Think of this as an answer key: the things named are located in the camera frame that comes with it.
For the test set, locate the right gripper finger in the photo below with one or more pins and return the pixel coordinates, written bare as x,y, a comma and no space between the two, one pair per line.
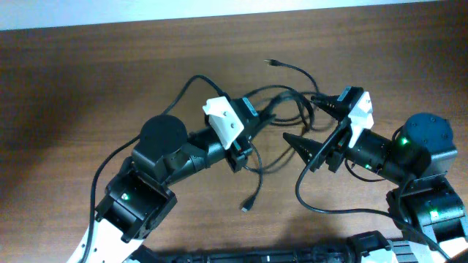
307,149
331,105

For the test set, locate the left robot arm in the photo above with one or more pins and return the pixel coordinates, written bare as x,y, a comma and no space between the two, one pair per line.
138,198

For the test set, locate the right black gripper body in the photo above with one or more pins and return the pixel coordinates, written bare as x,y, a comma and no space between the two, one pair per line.
333,142

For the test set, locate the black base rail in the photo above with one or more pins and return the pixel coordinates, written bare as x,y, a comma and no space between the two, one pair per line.
365,247

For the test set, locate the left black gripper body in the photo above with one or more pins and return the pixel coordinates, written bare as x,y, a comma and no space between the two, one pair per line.
235,153

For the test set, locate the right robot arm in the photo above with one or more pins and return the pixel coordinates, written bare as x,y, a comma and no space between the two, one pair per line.
424,206

